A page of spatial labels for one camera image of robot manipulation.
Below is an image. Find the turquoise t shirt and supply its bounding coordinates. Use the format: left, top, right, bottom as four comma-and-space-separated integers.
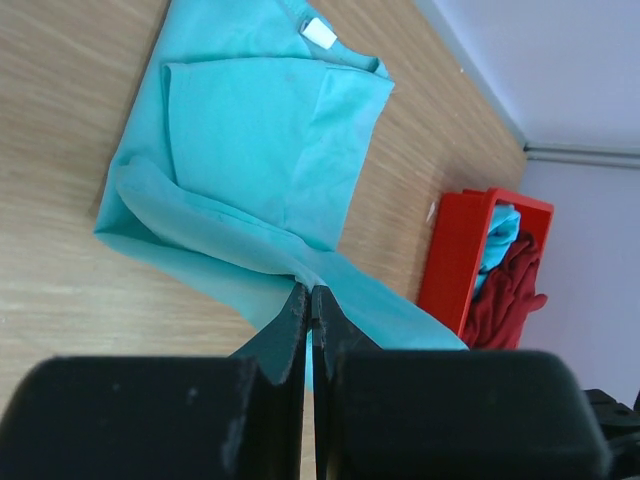
95, 1, 463, 350

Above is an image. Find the dark red t shirt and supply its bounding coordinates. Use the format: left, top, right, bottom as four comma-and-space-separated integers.
462, 231, 548, 350

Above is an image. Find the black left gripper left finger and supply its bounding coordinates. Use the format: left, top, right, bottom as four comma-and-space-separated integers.
1, 285, 306, 479

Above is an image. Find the red plastic bin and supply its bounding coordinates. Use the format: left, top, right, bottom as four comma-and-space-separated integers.
417, 188, 554, 343

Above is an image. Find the light blue t shirt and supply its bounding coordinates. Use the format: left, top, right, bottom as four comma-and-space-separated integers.
472, 204, 521, 298

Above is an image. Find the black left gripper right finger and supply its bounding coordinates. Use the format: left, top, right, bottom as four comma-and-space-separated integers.
311, 287, 611, 479

